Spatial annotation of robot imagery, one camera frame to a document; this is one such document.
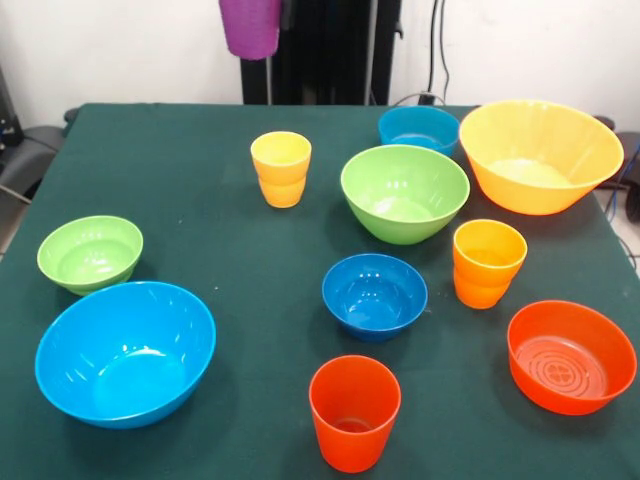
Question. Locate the purple plastic cup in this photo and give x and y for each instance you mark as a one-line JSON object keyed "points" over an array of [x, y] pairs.
{"points": [[250, 30]]}

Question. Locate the yellow ribbed plastic cup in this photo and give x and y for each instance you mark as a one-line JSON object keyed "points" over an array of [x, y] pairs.
{"points": [[280, 175]]}

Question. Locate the dark blue bowl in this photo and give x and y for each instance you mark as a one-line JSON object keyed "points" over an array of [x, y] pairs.
{"points": [[375, 305]]}

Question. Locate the large green bowl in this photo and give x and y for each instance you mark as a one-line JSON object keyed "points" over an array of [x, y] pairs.
{"points": [[405, 200]]}

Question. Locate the dark green tablecloth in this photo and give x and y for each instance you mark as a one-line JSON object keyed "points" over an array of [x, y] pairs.
{"points": [[200, 225]]}

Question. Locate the small light blue bowl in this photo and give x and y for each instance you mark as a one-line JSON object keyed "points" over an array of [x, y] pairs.
{"points": [[417, 125]]}

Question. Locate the orange ribbed plastic cup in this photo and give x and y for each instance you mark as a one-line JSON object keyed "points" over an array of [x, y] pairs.
{"points": [[487, 270]]}

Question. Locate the red plastic cup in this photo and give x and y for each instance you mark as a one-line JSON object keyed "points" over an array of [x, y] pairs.
{"points": [[350, 435]]}

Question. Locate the large light blue bowl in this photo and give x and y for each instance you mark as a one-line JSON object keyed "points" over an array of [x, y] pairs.
{"points": [[125, 355]]}

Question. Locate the small green ribbed bowl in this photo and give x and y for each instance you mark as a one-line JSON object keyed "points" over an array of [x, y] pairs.
{"points": [[90, 255]]}

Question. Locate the large yellow bowl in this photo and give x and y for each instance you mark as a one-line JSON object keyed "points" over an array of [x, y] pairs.
{"points": [[540, 155]]}

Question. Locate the red plastic bowl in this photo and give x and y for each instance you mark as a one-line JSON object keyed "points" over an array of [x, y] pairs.
{"points": [[565, 365]]}

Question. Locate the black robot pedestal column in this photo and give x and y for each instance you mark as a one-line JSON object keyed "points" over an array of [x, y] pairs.
{"points": [[330, 55]]}

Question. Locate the dark grey pedestal leg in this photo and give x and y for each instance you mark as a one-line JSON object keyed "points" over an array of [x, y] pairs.
{"points": [[30, 150]]}

